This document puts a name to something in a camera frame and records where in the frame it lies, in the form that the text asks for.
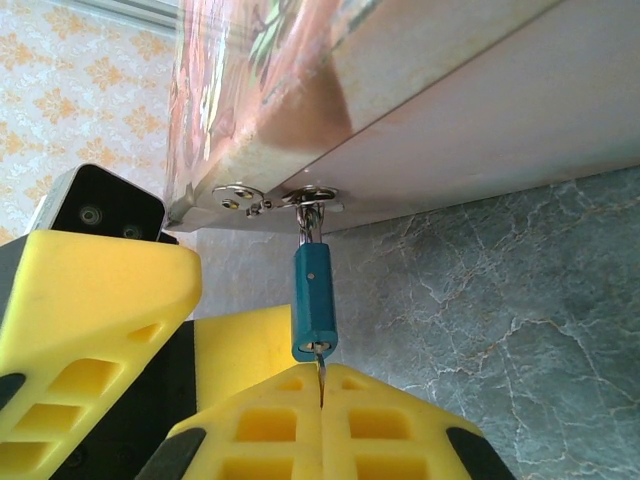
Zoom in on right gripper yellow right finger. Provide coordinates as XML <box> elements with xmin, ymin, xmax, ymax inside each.
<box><xmin>321</xmin><ymin>362</ymin><xmax>507</xmax><ymax>480</ymax></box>

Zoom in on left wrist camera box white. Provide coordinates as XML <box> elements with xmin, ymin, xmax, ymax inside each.
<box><xmin>36</xmin><ymin>163</ymin><xmax>180</xmax><ymax>247</ymax></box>

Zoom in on aluminium table side rail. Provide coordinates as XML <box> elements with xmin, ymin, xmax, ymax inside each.
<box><xmin>107</xmin><ymin>0</ymin><xmax>182</xmax><ymax>27</ymax></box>

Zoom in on pink illustrated storybook box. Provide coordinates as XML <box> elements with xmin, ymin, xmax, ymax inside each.
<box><xmin>162</xmin><ymin>0</ymin><xmax>640</xmax><ymax>237</ymax></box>

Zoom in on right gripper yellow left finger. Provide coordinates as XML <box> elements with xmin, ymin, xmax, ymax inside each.
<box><xmin>139</xmin><ymin>363</ymin><xmax>322</xmax><ymax>480</ymax></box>

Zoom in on silver metal hasp latch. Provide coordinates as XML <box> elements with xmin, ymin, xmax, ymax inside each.
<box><xmin>210</xmin><ymin>182</ymin><xmax>347</xmax><ymax>222</ymax></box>

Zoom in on small silver key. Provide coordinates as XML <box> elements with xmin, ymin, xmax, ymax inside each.
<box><xmin>313</xmin><ymin>348</ymin><xmax>330</xmax><ymax>407</ymax></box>

